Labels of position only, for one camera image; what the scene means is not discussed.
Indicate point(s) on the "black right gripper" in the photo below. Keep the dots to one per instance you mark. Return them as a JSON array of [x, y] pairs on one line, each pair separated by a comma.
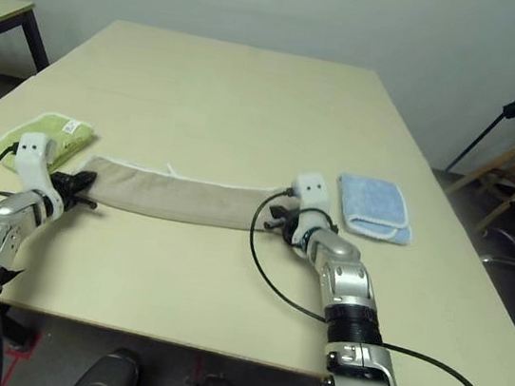
[[291, 224]]

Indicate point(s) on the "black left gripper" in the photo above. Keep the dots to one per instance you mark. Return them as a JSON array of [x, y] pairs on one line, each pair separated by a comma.
[[64, 187]]

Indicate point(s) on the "beige towel with white trim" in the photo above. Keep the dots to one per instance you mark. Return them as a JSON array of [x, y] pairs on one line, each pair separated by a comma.
[[180, 196]]

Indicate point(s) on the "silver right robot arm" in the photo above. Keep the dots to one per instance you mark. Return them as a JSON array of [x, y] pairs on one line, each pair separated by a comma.
[[347, 273]]

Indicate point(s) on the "green folded towel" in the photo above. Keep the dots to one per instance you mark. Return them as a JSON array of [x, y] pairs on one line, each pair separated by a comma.
[[46, 125]]

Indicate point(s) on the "blue folded towel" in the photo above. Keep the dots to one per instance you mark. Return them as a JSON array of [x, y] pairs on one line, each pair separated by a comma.
[[371, 199]]

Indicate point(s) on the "beige side table black legs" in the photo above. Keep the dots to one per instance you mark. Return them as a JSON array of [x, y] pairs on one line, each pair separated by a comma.
[[40, 47]]

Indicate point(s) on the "black table foot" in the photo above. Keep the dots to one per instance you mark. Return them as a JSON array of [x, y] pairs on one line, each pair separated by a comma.
[[10, 328]]

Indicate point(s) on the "black robot left foot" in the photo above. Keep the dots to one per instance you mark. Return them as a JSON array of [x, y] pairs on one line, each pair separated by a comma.
[[104, 375]]

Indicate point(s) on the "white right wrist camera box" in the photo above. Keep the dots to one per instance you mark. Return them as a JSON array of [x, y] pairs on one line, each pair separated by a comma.
[[313, 186]]

